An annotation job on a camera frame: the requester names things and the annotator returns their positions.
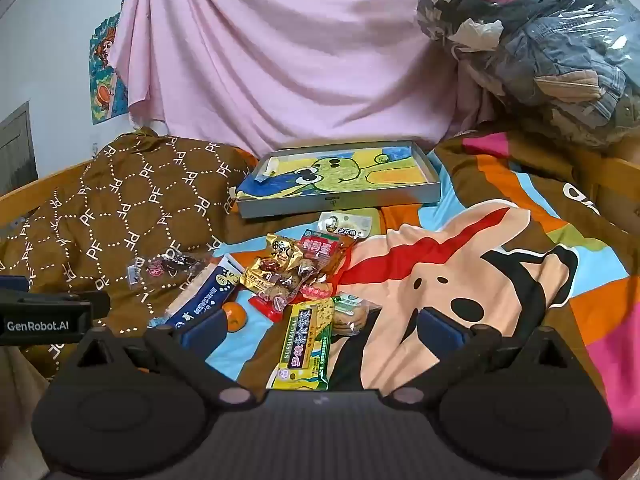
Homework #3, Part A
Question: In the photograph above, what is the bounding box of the red quail egg packet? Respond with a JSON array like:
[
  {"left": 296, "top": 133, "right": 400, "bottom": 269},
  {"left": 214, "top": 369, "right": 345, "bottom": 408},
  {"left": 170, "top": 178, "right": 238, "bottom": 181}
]
[{"left": 248, "top": 230, "right": 358, "bottom": 322}]

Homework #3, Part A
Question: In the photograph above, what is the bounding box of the grey tray with cartoon picture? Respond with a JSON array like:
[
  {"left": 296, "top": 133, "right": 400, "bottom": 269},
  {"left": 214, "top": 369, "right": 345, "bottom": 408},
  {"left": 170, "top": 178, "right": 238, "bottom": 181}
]
[{"left": 235, "top": 139, "right": 443, "bottom": 220}]

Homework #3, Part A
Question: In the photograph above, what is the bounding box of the beige cloth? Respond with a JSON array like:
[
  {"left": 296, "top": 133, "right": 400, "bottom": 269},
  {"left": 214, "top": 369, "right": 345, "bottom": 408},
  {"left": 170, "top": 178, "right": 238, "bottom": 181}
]
[{"left": 0, "top": 345, "right": 51, "bottom": 466}]

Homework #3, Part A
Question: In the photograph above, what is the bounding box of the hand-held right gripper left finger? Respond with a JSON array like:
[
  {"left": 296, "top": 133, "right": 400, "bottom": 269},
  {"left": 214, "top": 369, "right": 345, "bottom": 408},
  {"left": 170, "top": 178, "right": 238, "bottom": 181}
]
[{"left": 59, "top": 309, "right": 263, "bottom": 407}]

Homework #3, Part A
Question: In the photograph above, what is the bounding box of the green label cookie packet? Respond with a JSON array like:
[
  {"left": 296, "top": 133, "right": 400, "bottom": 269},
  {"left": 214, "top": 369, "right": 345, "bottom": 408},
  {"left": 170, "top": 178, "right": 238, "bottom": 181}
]
[{"left": 331, "top": 294, "right": 382, "bottom": 337}]

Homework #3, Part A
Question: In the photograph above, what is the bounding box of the colourful cartoon bed sheet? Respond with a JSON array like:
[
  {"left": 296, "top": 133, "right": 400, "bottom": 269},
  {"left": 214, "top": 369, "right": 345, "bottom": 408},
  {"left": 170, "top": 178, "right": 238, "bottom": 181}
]
[{"left": 150, "top": 130, "right": 640, "bottom": 461}]

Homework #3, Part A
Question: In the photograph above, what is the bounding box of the wall poster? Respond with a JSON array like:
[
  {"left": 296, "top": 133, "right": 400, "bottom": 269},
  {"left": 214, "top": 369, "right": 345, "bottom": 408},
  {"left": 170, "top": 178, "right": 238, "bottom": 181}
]
[{"left": 89, "top": 10, "right": 132, "bottom": 126}]

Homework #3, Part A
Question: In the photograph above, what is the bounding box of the clear bag of clothes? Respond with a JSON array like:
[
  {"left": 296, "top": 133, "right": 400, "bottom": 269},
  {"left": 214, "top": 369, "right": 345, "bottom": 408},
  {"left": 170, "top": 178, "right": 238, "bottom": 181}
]
[{"left": 416, "top": 0, "right": 640, "bottom": 148}]

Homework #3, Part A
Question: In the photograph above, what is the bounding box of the clear packet of dark meat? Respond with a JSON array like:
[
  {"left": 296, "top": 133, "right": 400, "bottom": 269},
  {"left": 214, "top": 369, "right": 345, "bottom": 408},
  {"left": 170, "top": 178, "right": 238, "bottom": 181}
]
[{"left": 127, "top": 254, "right": 211, "bottom": 288}]

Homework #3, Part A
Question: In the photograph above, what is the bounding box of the brown patterned quilt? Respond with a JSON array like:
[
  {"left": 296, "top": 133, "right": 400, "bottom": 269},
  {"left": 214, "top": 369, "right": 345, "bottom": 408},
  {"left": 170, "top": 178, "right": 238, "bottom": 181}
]
[{"left": 0, "top": 130, "right": 261, "bottom": 381}]

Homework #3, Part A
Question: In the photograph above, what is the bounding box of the grey wall panel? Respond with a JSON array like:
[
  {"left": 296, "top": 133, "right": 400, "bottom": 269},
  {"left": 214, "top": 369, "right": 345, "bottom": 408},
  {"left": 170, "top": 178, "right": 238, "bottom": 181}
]
[{"left": 0, "top": 101, "right": 38, "bottom": 181}]

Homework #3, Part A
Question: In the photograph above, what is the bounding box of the mandarin orange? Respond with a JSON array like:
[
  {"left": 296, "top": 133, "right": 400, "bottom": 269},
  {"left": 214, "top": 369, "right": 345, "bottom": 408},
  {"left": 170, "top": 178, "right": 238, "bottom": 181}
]
[{"left": 221, "top": 301, "right": 248, "bottom": 333}]

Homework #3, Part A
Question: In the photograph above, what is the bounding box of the blue white long snack packet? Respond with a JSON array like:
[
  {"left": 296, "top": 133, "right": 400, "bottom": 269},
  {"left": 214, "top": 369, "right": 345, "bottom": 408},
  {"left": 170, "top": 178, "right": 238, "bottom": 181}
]
[{"left": 165, "top": 254, "right": 246, "bottom": 331}]

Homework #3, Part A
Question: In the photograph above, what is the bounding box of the pink cloth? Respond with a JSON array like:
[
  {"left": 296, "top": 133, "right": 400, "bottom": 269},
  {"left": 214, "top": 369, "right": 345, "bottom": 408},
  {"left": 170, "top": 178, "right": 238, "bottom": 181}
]
[{"left": 109, "top": 0, "right": 496, "bottom": 158}]

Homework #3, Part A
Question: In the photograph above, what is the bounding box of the red tofu snack packet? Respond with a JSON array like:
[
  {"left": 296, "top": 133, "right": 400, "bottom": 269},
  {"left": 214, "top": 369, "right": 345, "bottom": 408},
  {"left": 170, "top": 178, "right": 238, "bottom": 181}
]
[{"left": 319, "top": 211, "right": 373, "bottom": 238}]

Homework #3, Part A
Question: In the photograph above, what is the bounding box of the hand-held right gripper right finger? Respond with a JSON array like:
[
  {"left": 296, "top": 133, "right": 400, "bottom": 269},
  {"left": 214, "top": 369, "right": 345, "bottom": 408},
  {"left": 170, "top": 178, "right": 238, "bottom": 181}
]
[{"left": 382, "top": 307, "right": 586, "bottom": 406}]

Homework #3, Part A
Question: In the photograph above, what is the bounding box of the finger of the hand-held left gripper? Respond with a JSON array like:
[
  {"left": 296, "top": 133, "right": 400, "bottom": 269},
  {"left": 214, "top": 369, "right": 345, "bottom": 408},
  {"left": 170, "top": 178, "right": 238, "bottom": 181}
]
[{"left": 20, "top": 290, "right": 112, "bottom": 319}]

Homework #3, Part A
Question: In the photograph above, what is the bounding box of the yellow green cracker packet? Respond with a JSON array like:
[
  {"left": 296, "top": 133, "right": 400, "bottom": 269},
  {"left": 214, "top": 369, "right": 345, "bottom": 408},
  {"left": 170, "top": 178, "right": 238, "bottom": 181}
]
[{"left": 267, "top": 297, "right": 336, "bottom": 392}]

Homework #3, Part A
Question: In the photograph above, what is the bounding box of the gold date snack packet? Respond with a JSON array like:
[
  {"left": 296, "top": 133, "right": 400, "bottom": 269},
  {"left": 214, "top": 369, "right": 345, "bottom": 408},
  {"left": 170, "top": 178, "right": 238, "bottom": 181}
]
[{"left": 239, "top": 232, "right": 301, "bottom": 296}]

